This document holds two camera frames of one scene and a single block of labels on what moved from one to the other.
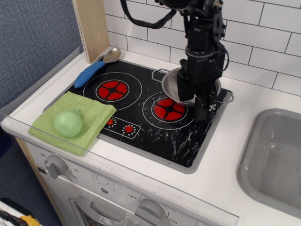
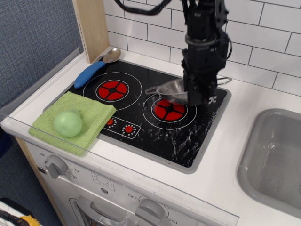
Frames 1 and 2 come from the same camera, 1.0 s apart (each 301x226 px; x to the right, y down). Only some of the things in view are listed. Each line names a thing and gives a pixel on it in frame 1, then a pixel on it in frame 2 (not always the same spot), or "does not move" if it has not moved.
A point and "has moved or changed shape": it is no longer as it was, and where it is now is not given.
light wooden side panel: (91, 16) does not move
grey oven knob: (150, 212) does not move
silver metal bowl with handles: (169, 81) has moved or changed shape
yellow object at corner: (30, 221) does not move
